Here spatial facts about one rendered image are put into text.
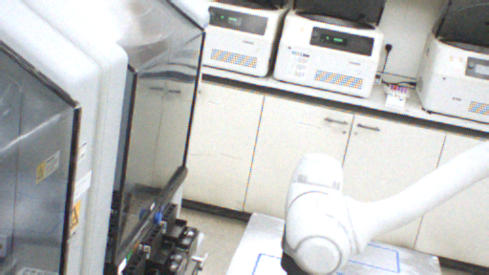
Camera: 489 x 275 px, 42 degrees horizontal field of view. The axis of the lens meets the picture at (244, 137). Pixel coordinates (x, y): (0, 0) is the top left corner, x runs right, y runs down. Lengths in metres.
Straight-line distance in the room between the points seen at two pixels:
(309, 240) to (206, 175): 2.76
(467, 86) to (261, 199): 1.32
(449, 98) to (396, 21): 0.75
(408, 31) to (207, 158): 1.49
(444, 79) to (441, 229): 0.88
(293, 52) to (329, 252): 2.55
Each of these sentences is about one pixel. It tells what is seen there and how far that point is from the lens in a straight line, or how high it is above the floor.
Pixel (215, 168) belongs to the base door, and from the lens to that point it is 3.76.
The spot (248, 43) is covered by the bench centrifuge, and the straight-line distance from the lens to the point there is 3.54.
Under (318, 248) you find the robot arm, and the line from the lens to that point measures 1.05.
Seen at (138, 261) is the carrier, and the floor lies 0.88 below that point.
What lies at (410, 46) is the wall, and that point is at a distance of 4.16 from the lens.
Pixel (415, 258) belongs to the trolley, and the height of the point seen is 0.82.
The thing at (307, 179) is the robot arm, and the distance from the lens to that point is 1.21.
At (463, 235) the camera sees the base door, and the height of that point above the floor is 0.24.
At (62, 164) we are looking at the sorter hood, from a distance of 0.94.
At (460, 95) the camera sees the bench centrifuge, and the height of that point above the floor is 1.04.
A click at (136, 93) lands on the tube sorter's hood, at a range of 1.20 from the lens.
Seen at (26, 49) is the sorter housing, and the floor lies 1.47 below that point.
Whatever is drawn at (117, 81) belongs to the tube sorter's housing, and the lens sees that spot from 1.14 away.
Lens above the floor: 1.68
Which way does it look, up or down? 18 degrees down
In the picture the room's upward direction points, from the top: 10 degrees clockwise
